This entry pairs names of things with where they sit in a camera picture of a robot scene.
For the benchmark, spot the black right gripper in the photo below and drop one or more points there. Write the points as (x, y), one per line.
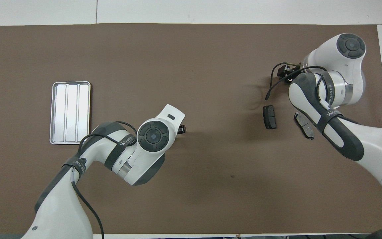
(283, 71)

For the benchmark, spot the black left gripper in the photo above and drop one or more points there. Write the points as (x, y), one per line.
(182, 129)

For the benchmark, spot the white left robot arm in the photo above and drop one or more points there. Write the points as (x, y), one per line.
(151, 136)

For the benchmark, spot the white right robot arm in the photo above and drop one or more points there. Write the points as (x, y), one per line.
(343, 139)

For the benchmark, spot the silver metal tray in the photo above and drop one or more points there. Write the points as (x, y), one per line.
(68, 113)

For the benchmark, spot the rectangular dark brake pad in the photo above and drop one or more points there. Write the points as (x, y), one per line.
(269, 117)

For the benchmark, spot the curved dark brake pad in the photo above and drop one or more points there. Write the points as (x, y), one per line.
(305, 129)

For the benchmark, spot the brown table mat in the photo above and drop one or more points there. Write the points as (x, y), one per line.
(211, 186)

